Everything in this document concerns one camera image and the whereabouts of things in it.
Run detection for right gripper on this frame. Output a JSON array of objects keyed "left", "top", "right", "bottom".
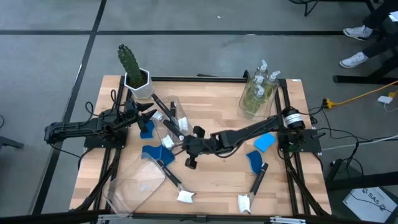
[{"left": 175, "top": 125, "right": 220, "bottom": 170}]

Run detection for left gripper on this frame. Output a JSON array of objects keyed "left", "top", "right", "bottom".
[{"left": 122, "top": 97, "right": 158, "bottom": 133}]

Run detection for blue cloth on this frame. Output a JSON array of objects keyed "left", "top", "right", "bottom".
[
  {"left": 139, "top": 119, "right": 157, "bottom": 140},
  {"left": 157, "top": 146, "right": 177, "bottom": 167}
]

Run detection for green cactus in white pot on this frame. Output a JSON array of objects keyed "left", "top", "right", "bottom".
[{"left": 117, "top": 44, "right": 155, "bottom": 100}]

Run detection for clear plastic bin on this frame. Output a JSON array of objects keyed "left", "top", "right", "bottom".
[
  {"left": 153, "top": 95, "right": 196, "bottom": 151},
  {"left": 102, "top": 152, "right": 167, "bottom": 218},
  {"left": 236, "top": 73, "right": 280, "bottom": 123}
]

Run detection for black stand foot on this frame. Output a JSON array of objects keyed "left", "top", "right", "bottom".
[{"left": 0, "top": 114, "right": 25, "bottom": 149}]

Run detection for black table base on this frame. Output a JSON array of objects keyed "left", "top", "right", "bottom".
[{"left": 333, "top": 55, "right": 398, "bottom": 85}]

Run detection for black metal floor beam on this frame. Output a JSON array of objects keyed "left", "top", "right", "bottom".
[{"left": 325, "top": 172, "right": 398, "bottom": 191}]

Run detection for person's foot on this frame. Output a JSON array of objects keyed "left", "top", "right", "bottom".
[
  {"left": 343, "top": 24, "right": 374, "bottom": 42},
  {"left": 339, "top": 52, "right": 370, "bottom": 70}
]

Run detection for white SA5 label sheet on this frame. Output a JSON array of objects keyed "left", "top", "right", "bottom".
[{"left": 343, "top": 186, "right": 398, "bottom": 223}]

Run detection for person's leg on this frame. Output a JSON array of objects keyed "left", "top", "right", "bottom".
[
  {"left": 362, "top": 30, "right": 398, "bottom": 60},
  {"left": 362, "top": 0, "right": 398, "bottom": 30}
]

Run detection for black aluminium table frame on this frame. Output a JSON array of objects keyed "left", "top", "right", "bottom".
[{"left": 70, "top": 72, "right": 332, "bottom": 224}]

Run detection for yellow extension cable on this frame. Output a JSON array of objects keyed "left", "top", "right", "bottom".
[{"left": 328, "top": 80, "right": 398, "bottom": 106}]

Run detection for white floor cable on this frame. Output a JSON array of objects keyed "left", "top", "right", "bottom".
[{"left": 322, "top": 134, "right": 398, "bottom": 152}]

